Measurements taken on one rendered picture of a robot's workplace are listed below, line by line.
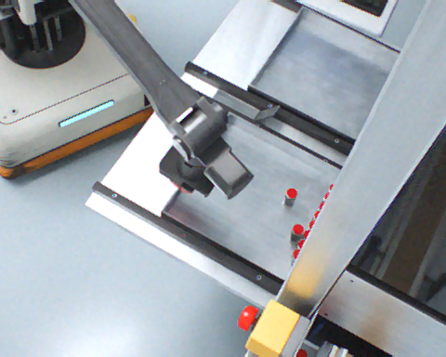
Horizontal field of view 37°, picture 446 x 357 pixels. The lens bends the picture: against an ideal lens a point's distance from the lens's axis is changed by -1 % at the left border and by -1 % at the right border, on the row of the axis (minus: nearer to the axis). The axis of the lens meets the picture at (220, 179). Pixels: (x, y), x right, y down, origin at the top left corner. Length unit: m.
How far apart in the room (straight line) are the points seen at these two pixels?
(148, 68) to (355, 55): 0.67
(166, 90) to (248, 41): 0.56
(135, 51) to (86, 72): 1.22
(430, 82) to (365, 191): 0.20
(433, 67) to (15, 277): 1.80
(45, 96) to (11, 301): 0.64
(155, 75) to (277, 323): 0.42
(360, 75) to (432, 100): 0.92
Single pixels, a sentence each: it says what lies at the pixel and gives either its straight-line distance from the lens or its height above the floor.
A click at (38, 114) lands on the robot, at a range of 2.14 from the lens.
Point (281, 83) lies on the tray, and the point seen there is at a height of 0.88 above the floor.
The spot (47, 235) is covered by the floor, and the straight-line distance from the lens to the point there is 2.25.
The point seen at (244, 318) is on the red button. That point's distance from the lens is 1.08.
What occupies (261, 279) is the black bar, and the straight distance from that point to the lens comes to 1.22.
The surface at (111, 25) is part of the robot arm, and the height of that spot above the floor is 1.28.
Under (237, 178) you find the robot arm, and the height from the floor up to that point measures 1.13.
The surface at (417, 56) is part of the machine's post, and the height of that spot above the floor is 1.63.
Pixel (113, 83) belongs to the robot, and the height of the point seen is 0.28.
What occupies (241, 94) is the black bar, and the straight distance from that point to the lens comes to 1.41.
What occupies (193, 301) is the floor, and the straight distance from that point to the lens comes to 2.14.
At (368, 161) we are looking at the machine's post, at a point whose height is 1.46.
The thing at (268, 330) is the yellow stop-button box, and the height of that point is 1.03.
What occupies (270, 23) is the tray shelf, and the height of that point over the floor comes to 0.88.
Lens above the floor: 2.04
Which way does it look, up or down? 61 degrees down
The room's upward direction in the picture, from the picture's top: 11 degrees clockwise
